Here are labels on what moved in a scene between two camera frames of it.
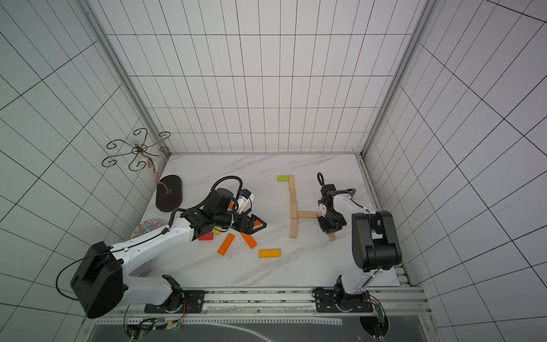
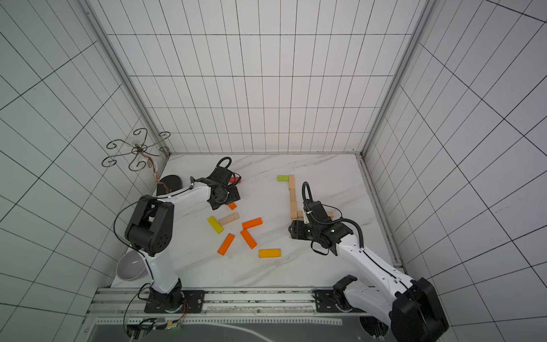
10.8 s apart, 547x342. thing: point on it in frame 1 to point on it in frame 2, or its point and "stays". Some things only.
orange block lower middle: [249, 240] stays
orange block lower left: [226, 244] stays
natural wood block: [293, 209] stays
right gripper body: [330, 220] to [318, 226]
